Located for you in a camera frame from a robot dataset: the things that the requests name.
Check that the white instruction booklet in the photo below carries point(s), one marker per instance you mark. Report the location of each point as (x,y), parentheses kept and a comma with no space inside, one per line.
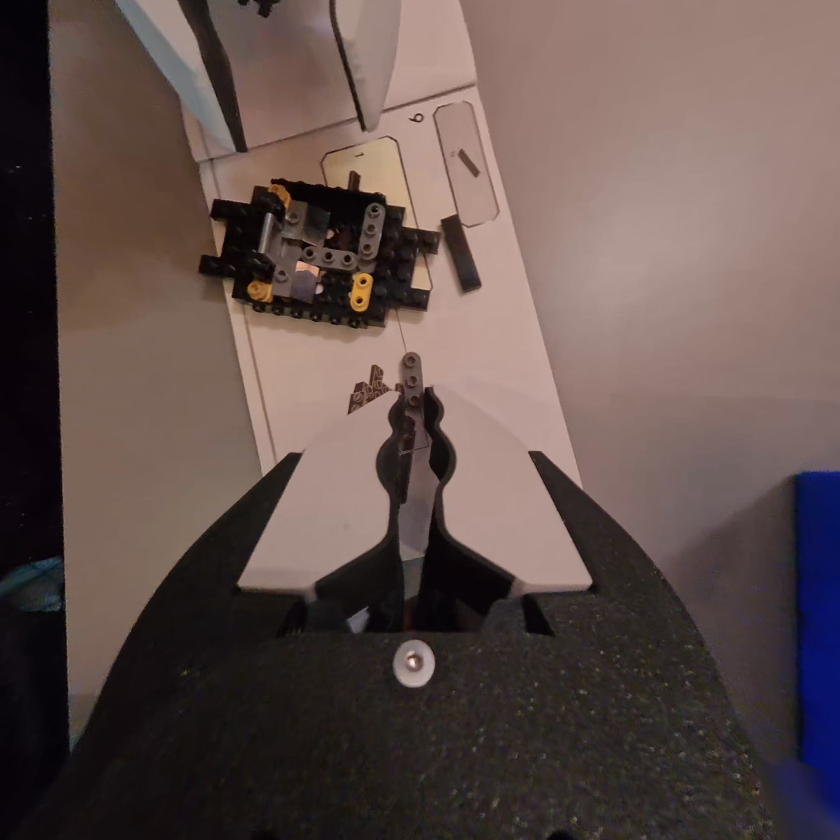
(308,367)

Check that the black lego tile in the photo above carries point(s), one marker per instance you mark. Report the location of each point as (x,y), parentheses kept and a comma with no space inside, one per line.
(460,253)

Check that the blue storage bin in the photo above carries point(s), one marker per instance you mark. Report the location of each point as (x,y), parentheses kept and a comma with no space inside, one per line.
(819,623)

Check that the black lego model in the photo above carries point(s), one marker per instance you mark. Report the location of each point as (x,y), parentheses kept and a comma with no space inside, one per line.
(394,262)

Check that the black speckled clothing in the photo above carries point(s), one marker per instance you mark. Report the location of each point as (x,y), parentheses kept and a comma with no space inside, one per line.
(23,262)

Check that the grey three-hole lego plate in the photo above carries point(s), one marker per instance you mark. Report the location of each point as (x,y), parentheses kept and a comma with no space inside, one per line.
(411,377)

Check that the blue fabric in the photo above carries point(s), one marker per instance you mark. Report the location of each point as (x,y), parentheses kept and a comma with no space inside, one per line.
(33,581)

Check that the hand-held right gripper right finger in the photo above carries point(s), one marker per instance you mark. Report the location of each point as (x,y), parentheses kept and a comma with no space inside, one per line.
(512,512)

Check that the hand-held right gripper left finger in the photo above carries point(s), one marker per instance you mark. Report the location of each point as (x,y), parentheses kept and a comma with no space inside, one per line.
(315,512)

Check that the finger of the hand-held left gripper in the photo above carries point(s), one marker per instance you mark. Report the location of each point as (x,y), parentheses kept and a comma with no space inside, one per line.
(371,52)
(164,59)

